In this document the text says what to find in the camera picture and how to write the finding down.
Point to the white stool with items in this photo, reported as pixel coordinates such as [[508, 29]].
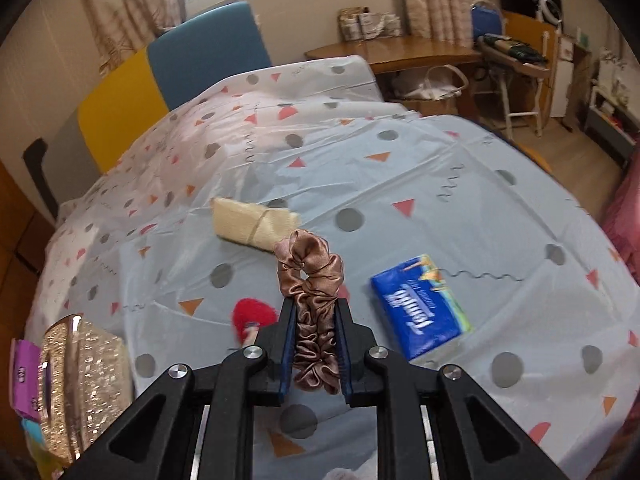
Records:
[[487, 20]]

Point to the wooden desk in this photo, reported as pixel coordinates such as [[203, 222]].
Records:
[[400, 52]]

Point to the red plush item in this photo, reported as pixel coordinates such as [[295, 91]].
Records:
[[250, 317]]

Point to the brown satin scrunchie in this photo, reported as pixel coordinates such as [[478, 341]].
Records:
[[310, 310]]

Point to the ornate gold tissue box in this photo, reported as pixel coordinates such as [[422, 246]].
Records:
[[85, 385]]

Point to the white round fan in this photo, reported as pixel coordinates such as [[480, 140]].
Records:
[[549, 10]]

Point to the wooden wardrobe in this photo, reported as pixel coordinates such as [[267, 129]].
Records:
[[20, 230]]

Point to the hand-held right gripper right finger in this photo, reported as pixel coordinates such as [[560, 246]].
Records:
[[345, 360]]

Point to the pink ruffled blanket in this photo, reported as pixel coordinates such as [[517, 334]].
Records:
[[622, 220]]

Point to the purple cardboard box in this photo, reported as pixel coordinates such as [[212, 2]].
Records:
[[25, 380]]

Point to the low grey shelf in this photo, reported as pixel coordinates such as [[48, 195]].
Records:
[[612, 120]]

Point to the white tote bag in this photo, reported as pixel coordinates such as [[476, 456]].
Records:
[[435, 92]]

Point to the blue tissue pack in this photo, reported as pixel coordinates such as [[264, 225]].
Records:
[[420, 305]]

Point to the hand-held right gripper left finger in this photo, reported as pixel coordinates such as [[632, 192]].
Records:
[[285, 360]]

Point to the multicoloured headboard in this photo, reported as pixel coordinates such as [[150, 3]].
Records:
[[205, 55]]

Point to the clear plastic bag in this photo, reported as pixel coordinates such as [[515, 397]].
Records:
[[385, 25]]

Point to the white narrow cabinet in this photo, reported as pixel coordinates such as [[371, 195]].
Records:
[[562, 80]]

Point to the wooden cabinet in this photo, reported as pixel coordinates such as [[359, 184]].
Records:
[[525, 27]]

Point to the wooden tray with black tool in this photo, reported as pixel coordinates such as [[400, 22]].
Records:
[[515, 55]]

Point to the beige cloth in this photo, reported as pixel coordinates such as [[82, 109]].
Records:
[[245, 222]]

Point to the beige patterned curtain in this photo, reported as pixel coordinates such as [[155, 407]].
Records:
[[440, 0], [145, 5]]

